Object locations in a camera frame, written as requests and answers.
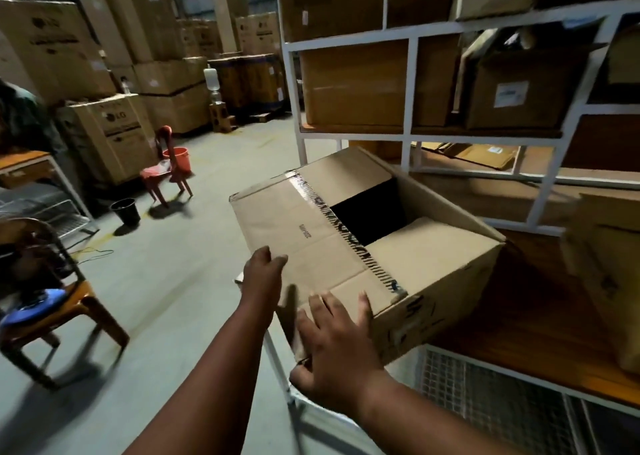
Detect person's right hand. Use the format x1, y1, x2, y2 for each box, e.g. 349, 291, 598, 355
289, 291, 387, 416

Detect person's left hand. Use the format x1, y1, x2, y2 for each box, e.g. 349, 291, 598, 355
239, 246, 289, 316

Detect taped cardboard box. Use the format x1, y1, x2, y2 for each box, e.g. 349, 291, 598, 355
229, 146, 507, 366

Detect person's left forearm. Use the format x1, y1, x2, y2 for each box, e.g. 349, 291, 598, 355
122, 300, 273, 455

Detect person's right forearm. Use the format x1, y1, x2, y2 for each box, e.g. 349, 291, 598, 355
350, 370, 521, 455

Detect red bucket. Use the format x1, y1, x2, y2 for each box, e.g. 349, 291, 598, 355
162, 147, 193, 175

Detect red plastic chair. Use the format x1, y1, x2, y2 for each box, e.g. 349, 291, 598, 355
139, 125, 195, 208

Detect black bucket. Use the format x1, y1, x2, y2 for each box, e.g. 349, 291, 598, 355
109, 197, 142, 228

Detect small wooden stand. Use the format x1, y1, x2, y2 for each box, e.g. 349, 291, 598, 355
208, 101, 237, 133

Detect water dispenser bottle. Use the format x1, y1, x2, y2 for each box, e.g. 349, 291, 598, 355
203, 65, 224, 104

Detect printed cardboard appliance box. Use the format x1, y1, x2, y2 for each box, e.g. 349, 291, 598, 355
54, 93, 160, 186

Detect large plain cardboard box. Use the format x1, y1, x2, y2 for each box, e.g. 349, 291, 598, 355
299, 34, 462, 128

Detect orange plastic chair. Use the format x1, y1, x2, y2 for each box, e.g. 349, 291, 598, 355
0, 217, 131, 389

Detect wooden shelf board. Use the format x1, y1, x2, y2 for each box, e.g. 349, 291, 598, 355
425, 230, 640, 410

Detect flat folded cardboard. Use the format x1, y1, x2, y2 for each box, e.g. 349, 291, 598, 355
419, 142, 522, 171

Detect white metal shelf rack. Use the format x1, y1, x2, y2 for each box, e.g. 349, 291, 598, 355
273, 0, 640, 237

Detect stack of large cardboard boxes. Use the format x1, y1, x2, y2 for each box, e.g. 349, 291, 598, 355
0, 0, 290, 136

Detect wide cardboard box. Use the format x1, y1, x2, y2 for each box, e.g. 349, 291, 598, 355
277, 0, 386, 43

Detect tall cardboard box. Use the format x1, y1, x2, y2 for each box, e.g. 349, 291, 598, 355
560, 192, 640, 374

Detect white label cardboard box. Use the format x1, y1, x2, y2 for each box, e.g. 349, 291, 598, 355
462, 47, 593, 131

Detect dark brown cardboard box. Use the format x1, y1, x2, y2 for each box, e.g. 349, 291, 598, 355
564, 114, 640, 173

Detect yellow cable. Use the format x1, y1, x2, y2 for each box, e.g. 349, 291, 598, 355
69, 246, 115, 266

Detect wire mesh panel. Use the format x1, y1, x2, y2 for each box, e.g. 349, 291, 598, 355
417, 347, 583, 455

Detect white frame wire rack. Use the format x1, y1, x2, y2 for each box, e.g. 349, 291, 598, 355
0, 150, 99, 243

